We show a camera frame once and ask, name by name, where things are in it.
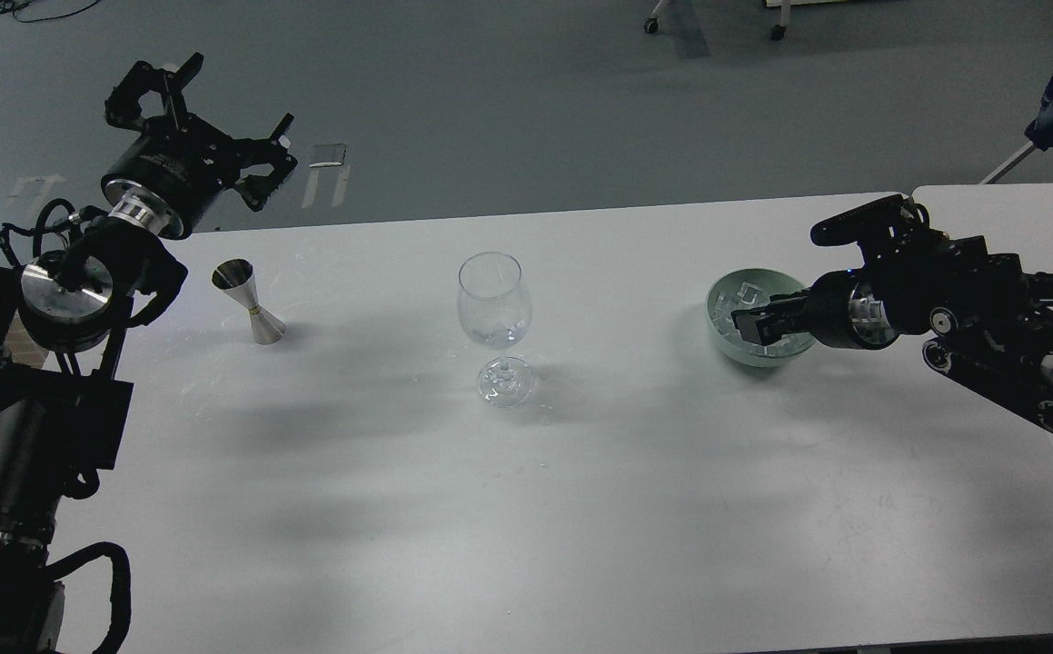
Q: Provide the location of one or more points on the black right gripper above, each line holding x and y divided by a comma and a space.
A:
840, 310

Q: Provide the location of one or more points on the steel cocktail jigger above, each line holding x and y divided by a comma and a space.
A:
235, 279

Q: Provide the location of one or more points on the green bowl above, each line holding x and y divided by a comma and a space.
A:
798, 341

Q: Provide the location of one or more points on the pile of ice cubes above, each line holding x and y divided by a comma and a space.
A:
728, 295

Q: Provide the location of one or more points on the clear wine glass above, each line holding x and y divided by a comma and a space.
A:
494, 311

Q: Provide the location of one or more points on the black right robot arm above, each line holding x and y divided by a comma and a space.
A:
988, 325

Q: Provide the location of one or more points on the chair caster wheel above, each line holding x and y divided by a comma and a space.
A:
650, 24

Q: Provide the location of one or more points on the white tape floor marker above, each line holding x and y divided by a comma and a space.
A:
328, 175

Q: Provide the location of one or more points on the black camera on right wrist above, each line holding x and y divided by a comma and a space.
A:
870, 222

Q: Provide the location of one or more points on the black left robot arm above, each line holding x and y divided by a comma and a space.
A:
72, 286

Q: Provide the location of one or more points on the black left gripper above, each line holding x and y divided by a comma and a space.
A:
183, 160

